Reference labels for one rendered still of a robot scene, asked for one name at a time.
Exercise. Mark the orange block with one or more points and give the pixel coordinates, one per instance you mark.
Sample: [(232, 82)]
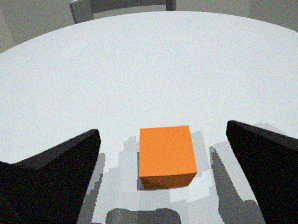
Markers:
[(167, 158)]

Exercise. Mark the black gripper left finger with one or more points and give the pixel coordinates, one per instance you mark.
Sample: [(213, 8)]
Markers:
[(49, 188)]

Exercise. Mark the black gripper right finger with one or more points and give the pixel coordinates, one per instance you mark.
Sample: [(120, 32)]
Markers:
[(269, 161)]

